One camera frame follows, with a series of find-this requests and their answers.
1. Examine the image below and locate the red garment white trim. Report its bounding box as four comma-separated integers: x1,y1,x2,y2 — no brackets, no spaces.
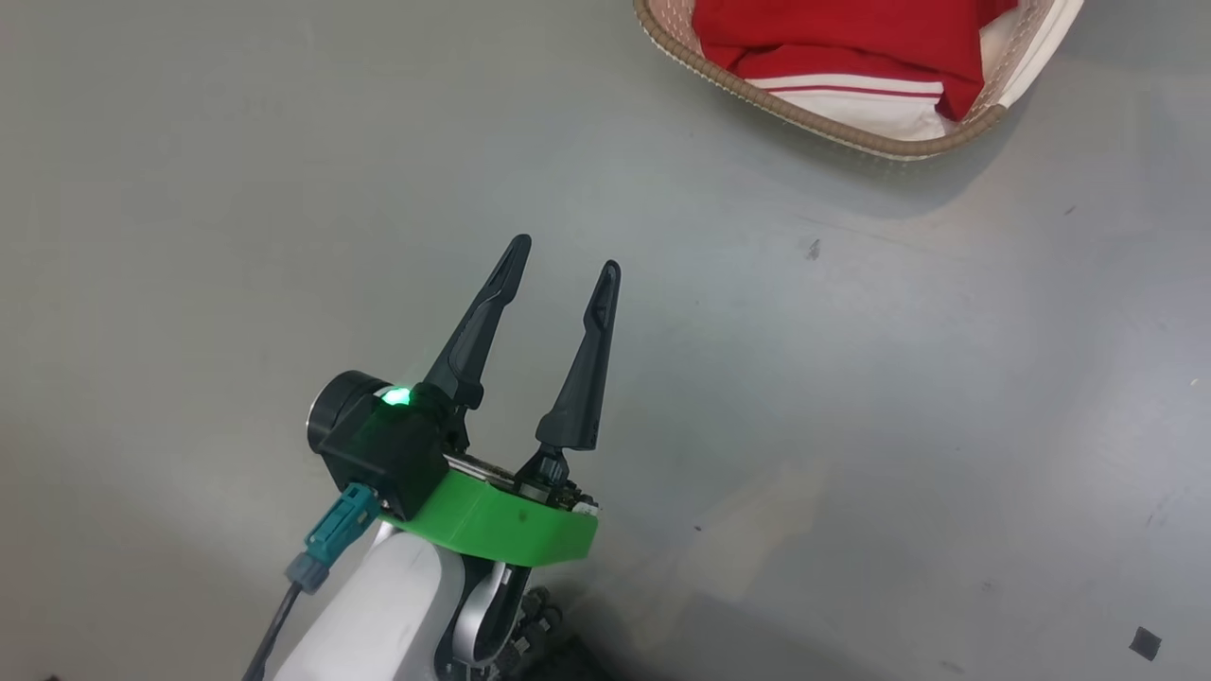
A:
733,43,985,143
693,0,1018,122

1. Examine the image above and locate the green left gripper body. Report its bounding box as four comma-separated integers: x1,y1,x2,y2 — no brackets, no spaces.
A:
306,371,600,567

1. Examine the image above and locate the black ribbed cable conduit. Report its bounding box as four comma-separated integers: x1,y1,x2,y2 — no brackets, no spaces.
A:
487,585,569,681

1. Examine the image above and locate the cream perforated basket brown rim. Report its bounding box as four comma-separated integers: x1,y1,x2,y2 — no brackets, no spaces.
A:
634,0,1086,162

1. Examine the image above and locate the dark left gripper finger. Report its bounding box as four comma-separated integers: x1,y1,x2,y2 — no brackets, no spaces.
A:
530,260,623,483
423,234,533,412

